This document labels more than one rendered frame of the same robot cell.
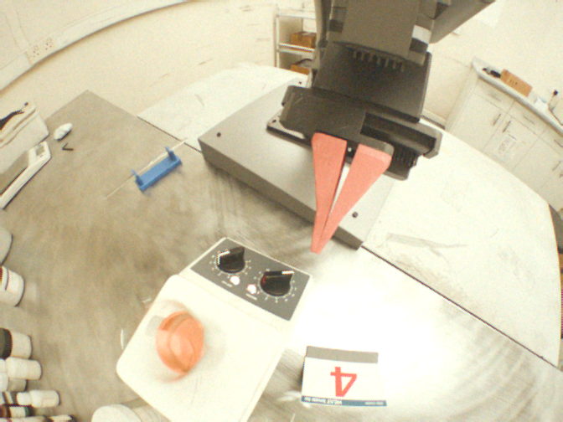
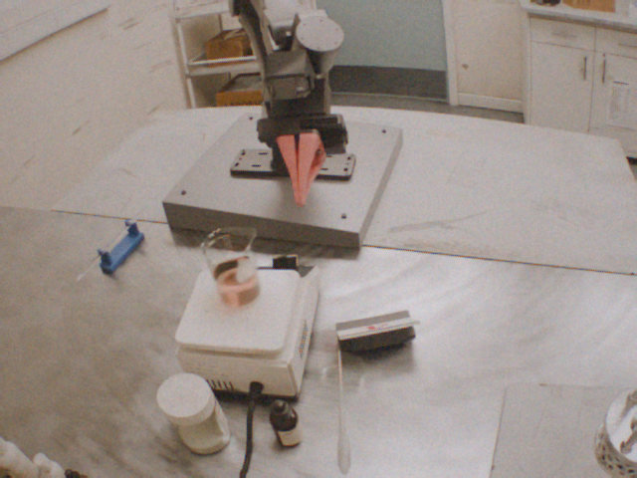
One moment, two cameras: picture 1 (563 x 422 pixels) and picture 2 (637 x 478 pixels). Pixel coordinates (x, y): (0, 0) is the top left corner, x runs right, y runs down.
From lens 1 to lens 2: 49 cm
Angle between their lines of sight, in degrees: 21
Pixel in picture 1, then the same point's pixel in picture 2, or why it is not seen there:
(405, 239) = (410, 227)
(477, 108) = (550, 63)
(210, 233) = not seen: hidden behind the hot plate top
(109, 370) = (141, 417)
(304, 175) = (284, 201)
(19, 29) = not seen: outside the picture
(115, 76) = not seen: outside the picture
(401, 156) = (334, 136)
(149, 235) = (142, 301)
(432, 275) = (448, 245)
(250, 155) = (223, 200)
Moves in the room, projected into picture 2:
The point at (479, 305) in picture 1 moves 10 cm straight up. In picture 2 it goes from (515, 252) to (521, 193)
